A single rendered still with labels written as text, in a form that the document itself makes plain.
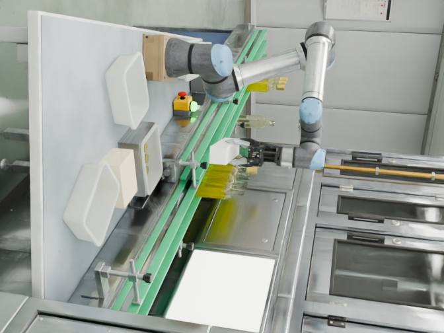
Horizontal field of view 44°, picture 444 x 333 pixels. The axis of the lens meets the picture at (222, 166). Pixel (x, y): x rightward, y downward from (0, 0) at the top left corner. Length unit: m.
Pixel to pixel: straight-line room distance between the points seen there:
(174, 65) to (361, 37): 6.16
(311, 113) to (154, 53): 0.64
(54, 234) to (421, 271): 1.33
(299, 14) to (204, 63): 6.04
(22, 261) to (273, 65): 1.23
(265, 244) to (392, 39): 6.22
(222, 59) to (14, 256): 1.11
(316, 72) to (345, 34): 6.11
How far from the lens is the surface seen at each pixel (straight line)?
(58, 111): 1.57
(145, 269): 1.83
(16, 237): 2.42
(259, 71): 2.19
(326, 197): 2.52
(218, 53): 2.06
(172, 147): 2.25
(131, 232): 1.96
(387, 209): 2.49
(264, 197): 2.42
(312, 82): 1.97
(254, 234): 2.21
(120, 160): 1.82
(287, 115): 8.63
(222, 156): 1.93
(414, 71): 8.31
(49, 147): 1.54
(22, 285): 2.18
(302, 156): 1.95
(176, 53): 2.09
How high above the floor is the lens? 1.51
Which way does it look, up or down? 12 degrees down
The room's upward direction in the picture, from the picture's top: 95 degrees clockwise
